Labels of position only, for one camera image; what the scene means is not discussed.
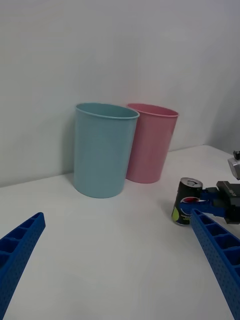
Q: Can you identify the pink plastic bin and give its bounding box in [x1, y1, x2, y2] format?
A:
[125, 102, 180, 185]

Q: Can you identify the pale blue plastic bin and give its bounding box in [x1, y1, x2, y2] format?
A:
[73, 101, 141, 200]

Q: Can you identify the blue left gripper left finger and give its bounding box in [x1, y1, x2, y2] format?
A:
[0, 211, 47, 320]

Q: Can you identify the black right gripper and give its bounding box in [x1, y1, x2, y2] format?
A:
[179, 180, 240, 225]

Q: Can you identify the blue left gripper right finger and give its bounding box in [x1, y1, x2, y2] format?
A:
[190, 208, 240, 320]

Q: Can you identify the black drink can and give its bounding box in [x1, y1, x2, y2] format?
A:
[171, 177, 204, 227]

